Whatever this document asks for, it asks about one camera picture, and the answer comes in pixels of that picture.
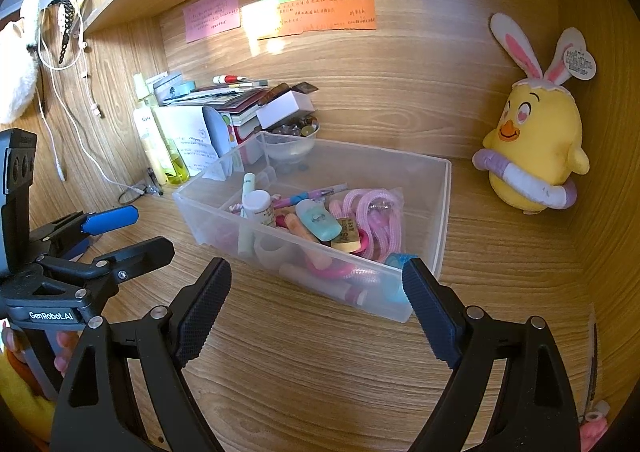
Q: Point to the white paper booklet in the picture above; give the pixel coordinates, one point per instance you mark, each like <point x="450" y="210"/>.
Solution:
<point x="190" y="136"/>

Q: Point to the clear plastic box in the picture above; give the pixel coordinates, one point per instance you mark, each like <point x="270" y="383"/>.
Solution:
<point x="425" y="192"/>

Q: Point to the person's left hand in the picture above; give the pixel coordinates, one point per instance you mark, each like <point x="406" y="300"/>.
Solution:
<point x="64" y="352"/>

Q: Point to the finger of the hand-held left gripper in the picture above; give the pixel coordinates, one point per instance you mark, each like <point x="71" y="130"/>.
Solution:
<point x="145" y="254"/>
<point x="112" y="218"/>

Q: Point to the light teal plastic case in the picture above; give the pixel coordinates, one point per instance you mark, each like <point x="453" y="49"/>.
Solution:
<point x="317" y="221"/>

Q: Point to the white tape roll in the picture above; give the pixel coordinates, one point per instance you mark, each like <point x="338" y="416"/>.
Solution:
<point x="272" y="252"/>

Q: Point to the yellow chick plush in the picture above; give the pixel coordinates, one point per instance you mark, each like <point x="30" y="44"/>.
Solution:
<point x="540" y="141"/>

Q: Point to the orange pen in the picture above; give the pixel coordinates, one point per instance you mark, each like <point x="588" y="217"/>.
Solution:
<point x="297" y="227"/>

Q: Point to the grey oval card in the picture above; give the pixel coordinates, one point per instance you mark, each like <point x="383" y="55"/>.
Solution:
<point x="215" y="129"/>

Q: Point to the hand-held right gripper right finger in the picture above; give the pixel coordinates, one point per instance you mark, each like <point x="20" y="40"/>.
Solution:
<point x="430" y="312"/>

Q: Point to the pink pen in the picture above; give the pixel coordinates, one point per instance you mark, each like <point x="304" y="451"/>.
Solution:
<point x="320" y="192"/>

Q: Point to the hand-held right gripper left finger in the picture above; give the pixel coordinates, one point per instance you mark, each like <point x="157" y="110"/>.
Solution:
<point x="202" y="312"/>

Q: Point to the clear bowl of beads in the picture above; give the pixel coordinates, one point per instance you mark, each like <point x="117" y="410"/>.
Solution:
<point x="290" y="146"/>

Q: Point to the stack of books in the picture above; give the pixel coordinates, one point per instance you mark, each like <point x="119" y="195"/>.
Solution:
<point x="240" y="104"/>

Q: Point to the red round jar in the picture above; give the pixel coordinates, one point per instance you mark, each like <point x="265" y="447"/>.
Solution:
<point x="226" y="237"/>

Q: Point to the green red carton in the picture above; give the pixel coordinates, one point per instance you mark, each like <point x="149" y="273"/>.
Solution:
<point x="230" y="129"/>

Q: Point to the red white marker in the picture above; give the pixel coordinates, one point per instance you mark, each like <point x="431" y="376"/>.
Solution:
<point x="232" y="79"/>

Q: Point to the thin pen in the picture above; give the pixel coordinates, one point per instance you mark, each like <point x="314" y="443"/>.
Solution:
<point x="592" y="362"/>

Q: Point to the orange paper note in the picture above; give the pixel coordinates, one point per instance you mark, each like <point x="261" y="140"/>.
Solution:
<point x="325" y="14"/>

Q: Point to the yellow spray bottle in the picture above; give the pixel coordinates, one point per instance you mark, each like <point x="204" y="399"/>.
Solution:
<point x="177" y="166"/>

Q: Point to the small white carton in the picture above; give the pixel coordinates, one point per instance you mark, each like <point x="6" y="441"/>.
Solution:
<point x="156" y="82"/>

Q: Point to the pink scissors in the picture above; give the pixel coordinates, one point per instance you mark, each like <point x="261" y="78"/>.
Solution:
<point x="330" y="273"/>

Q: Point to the dark small box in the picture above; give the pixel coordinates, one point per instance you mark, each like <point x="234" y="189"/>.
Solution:
<point x="306" y="87"/>

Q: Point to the cream tube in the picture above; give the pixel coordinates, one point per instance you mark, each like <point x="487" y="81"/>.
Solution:
<point x="160" y="171"/>

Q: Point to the yellow cloth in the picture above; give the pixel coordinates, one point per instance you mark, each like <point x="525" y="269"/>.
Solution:
<point x="20" y="397"/>

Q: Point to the tan eraser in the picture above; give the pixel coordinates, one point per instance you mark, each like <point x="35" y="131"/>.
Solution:
<point x="347" y="234"/>

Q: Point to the teal round case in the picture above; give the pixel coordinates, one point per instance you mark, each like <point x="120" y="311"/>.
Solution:
<point x="395" y="264"/>

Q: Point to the white box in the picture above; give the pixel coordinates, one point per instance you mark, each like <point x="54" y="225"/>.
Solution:
<point x="280" y="109"/>

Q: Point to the white fluffy thing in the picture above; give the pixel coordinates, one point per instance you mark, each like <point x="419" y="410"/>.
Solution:
<point x="17" y="61"/>

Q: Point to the small white bottle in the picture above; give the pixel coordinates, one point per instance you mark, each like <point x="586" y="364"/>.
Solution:
<point x="259" y="207"/>

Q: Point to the pink paper note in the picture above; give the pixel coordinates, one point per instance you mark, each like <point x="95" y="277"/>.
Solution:
<point x="212" y="14"/>

